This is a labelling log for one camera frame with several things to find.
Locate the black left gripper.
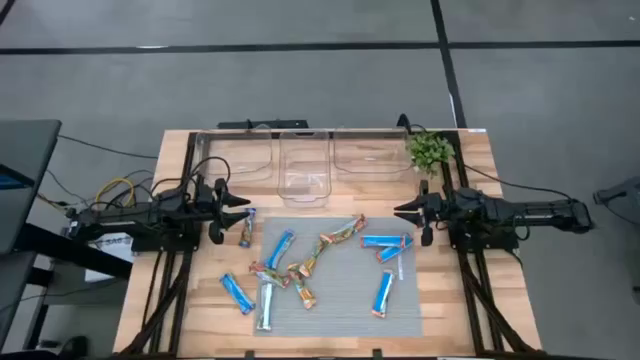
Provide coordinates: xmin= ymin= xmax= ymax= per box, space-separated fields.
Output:
xmin=193 ymin=177 xmax=251 ymax=246

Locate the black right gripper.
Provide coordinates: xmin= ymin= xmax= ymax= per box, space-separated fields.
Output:
xmin=394 ymin=179 xmax=451 ymax=247

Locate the red green granola bar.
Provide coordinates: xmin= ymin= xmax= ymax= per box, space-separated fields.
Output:
xmin=248 ymin=260 xmax=292 ymax=290
xmin=319 ymin=213 xmax=369 ymax=246

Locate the orange green granola bar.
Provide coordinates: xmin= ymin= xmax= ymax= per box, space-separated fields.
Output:
xmin=287 ymin=269 xmax=318 ymax=311
xmin=298 ymin=238 xmax=332 ymax=279

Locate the blue red granola bar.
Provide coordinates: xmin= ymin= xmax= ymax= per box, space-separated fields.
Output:
xmin=359 ymin=233 xmax=414 ymax=250

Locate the silver blue granola bar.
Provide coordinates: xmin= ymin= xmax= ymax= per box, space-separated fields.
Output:
xmin=255 ymin=279 xmax=276 ymax=333

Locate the clear plastic bin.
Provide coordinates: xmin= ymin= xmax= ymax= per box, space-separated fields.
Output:
xmin=332 ymin=125 xmax=415 ymax=183
xmin=195 ymin=128 xmax=275 ymax=184
xmin=277 ymin=129 xmax=333 ymax=209

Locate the potted green plant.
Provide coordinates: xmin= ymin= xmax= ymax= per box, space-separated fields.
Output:
xmin=405 ymin=130 xmax=456 ymax=177

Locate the grey woven placemat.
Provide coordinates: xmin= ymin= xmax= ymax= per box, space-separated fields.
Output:
xmin=253 ymin=215 xmax=424 ymax=338

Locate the white printed box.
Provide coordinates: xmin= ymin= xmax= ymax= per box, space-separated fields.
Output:
xmin=83 ymin=231 xmax=135 ymax=284

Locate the black desk beam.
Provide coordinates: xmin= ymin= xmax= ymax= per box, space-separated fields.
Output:
xmin=14 ymin=222 xmax=135 ymax=280

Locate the grey chair base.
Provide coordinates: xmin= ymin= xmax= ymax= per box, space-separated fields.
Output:
xmin=593 ymin=175 xmax=640 ymax=227

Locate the dark grey desk top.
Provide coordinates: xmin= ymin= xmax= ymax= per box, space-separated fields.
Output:
xmin=0 ymin=249 xmax=39 ymax=346
xmin=0 ymin=118 xmax=63 ymax=256

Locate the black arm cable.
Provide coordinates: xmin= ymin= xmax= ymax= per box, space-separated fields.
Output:
xmin=189 ymin=155 xmax=232 ymax=194

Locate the black cable plug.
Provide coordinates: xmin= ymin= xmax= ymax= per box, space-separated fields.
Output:
xmin=396 ymin=112 xmax=426 ymax=135

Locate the black mount bar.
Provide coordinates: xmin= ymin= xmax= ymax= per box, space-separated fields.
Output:
xmin=216 ymin=118 xmax=310 ymax=131

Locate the yellow cable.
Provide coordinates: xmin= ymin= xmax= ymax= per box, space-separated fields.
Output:
xmin=94 ymin=177 xmax=137 ymax=209

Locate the black floor cable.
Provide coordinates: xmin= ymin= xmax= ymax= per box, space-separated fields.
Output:
xmin=55 ymin=133 xmax=160 ymax=161

